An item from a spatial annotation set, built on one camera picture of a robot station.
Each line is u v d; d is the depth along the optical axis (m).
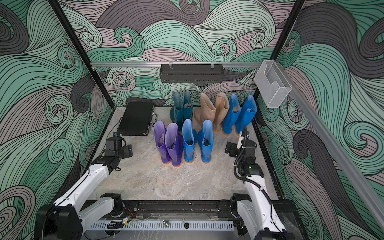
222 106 0.92
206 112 0.86
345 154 0.50
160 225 0.70
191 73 0.96
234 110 0.83
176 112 0.86
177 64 0.94
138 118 1.08
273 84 0.80
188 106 0.86
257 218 0.43
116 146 0.65
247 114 0.83
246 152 0.59
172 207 0.75
